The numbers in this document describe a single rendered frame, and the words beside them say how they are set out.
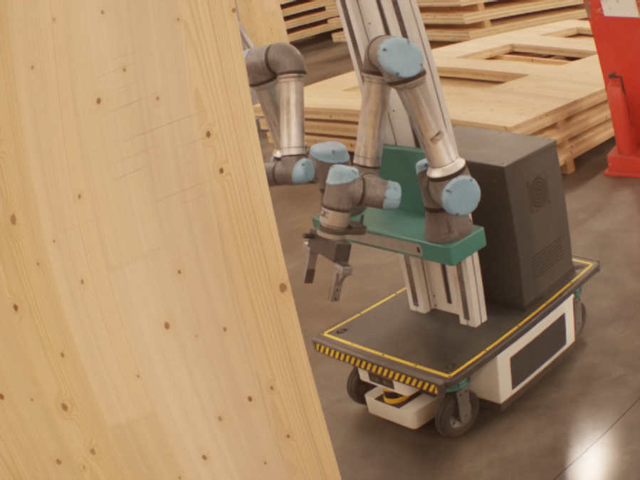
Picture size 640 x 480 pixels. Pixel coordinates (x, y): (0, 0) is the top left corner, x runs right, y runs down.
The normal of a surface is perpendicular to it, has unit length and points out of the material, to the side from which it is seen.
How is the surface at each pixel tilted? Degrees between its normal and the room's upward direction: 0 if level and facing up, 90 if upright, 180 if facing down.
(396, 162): 90
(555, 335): 90
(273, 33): 90
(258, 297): 90
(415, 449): 0
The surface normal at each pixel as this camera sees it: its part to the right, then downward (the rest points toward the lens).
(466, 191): 0.29, 0.40
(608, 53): -0.60, 0.41
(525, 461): -0.22, -0.91
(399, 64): 0.20, 0.17
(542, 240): 0.60, 0.15
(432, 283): -0.76, 0.38
